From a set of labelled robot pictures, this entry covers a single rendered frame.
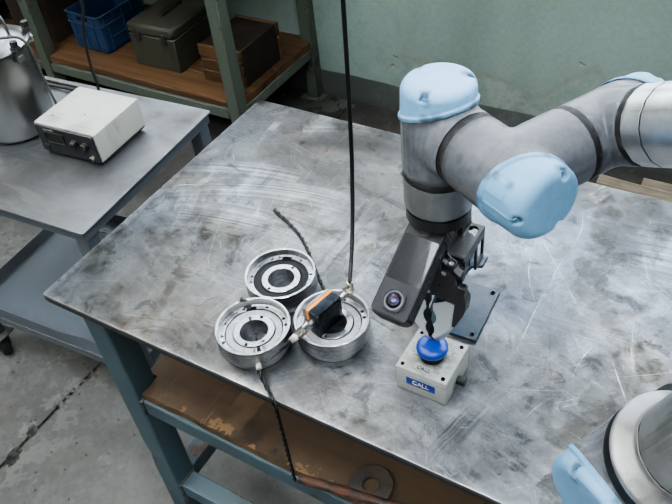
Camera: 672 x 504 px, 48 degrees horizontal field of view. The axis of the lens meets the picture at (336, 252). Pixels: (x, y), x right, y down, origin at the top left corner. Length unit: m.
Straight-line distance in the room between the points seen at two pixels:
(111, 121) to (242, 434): 0.75
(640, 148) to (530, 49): 1.91
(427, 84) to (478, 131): 0.07
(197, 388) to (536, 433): 0.64
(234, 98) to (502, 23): 0.91
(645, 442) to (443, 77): 0.36
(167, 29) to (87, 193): 1.29
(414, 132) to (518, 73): 1.93
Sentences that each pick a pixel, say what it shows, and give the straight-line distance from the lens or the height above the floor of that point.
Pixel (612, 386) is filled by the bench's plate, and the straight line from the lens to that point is 1.03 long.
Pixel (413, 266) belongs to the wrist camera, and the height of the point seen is 1.04.
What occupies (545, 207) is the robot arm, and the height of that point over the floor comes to 1.18.
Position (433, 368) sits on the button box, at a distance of 0.97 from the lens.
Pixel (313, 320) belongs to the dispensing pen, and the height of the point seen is 0.86.
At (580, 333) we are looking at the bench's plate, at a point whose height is 0.80.
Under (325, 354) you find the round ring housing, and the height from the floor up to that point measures 0.82.
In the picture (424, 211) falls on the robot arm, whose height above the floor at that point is 1.10.
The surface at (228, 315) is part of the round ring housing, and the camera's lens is 1.08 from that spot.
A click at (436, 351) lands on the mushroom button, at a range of 0.95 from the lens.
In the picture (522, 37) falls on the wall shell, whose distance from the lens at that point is 2.58.
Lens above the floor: 1.61
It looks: 43 degrees down
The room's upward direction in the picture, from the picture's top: 8 degrees counter-clockwise
